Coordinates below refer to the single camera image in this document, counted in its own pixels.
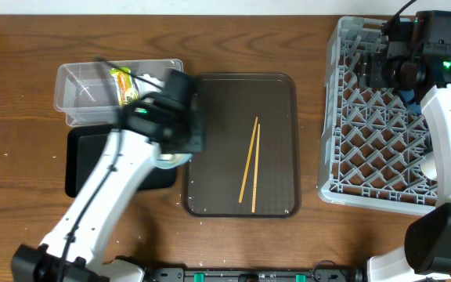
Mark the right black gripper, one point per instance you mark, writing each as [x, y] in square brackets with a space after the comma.
[371, 69]

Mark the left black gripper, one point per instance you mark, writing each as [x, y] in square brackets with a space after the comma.
[193, 145]

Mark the white napkin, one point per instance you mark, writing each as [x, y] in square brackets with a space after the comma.
[147, 83]

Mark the dark blue plate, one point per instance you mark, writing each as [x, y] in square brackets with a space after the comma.
[409, 100]

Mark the light blue bowl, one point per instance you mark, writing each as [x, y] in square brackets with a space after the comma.
[170, 161]

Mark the green orange snack wrapper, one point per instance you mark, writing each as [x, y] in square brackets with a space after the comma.
[125, 86]

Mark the wooden chopstick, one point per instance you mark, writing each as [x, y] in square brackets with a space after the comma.
[255, 182]
[248, 161]

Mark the white cup green inside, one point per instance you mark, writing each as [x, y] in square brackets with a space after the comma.
[428, 167]

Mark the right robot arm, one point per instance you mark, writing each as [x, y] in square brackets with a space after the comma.
[418, 59]

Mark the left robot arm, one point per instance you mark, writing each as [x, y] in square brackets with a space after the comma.
[159, 130]

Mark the grey dishwasher rack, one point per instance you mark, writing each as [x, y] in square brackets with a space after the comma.
[372, 145]

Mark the brown serving tray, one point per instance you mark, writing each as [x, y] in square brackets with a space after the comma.
[212, 179]

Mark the clear plastic bin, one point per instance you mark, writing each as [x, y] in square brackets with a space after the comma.
[86, 92]

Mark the black plastic bin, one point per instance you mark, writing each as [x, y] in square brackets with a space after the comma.
[84, 148]

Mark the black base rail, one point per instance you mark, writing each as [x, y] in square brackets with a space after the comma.
[322, 273]

